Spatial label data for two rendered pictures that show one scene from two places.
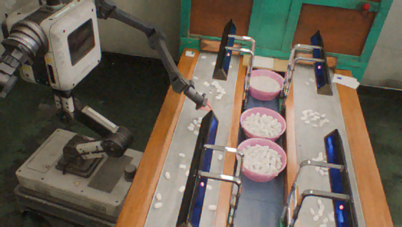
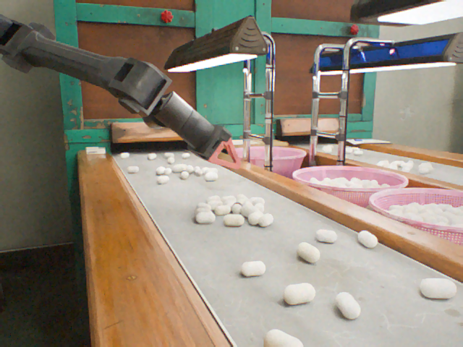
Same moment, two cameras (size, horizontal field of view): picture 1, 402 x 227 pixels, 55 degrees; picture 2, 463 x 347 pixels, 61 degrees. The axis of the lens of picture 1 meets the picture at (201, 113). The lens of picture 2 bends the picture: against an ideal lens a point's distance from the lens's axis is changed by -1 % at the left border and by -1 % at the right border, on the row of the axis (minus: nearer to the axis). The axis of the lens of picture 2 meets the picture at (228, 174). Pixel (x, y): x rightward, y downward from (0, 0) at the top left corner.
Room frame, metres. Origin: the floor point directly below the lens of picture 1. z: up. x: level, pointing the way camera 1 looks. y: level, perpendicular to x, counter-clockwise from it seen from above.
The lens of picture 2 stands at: (1.01, 0.32, 0.96)
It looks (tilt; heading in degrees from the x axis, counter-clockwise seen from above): 11 degrees down; 333
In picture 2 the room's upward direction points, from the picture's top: straight up
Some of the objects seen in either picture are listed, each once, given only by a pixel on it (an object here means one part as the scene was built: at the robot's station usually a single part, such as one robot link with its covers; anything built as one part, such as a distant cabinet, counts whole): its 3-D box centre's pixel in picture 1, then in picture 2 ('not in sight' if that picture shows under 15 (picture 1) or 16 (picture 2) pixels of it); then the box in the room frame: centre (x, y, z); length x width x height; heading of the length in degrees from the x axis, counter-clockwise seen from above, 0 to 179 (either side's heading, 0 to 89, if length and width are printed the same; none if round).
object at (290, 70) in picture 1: (300, 82); (349, 115); (1.96, -0.59, 0.90); 0.20 x 0.19 x 0.45; 174
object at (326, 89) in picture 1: (321, 59); (372, 57); (1.96, -0.67, 1.08); 0.62 x 0.08 x 0.07; 174
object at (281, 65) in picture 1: (265, 63); (241, 144); (2.37, -0.43, 0.77); 0.33 x 0.15 x 0.01; 84
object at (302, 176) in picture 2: (261, 127); (346, 194); (1.72, -0.36, 0.72); 0.27 x 0.27 x 0.10
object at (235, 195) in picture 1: (215, 197); not in sight; (1.04, -0.09, 0.90); 0.20 x 0.19 x 0.45; 174
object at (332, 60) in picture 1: (315, 59); (309, 126); (2.39, -0.77, 0.83); 0.30 x 0.06 x 0.07; 84
